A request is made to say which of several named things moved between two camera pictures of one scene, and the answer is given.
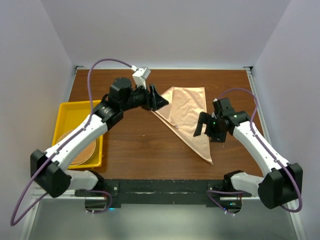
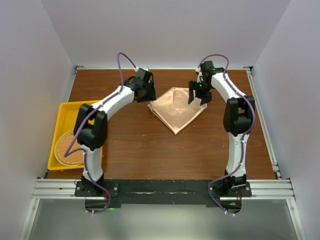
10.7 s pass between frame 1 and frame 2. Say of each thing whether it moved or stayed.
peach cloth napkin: moved
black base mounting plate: stayed
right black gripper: moved
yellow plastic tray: stayed
